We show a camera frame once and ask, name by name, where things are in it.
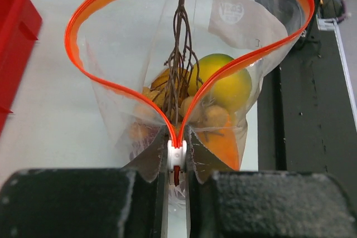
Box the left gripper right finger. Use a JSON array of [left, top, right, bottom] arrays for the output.
[[184, 127, 356, 237]]

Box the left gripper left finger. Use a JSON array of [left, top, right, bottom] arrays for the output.
[[1, 127, 167, 237]]

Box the orange red mango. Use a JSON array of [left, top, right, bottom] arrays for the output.
[[195, 120, 240, 171]]

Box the tan longan bunch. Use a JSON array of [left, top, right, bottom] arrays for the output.
[[142, 0, 233, 142]]

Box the green round orange fruit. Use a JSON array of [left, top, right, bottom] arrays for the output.
[[187, 54, 252, 113]]

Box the clear zip top bag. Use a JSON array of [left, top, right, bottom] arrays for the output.
[[64, 0, 315, 194]]

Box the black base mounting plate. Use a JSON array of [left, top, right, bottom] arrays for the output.
[[256, 0, 357, 202]]

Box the red plastic tray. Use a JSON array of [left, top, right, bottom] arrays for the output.
[[1, 0, 42, 129]]

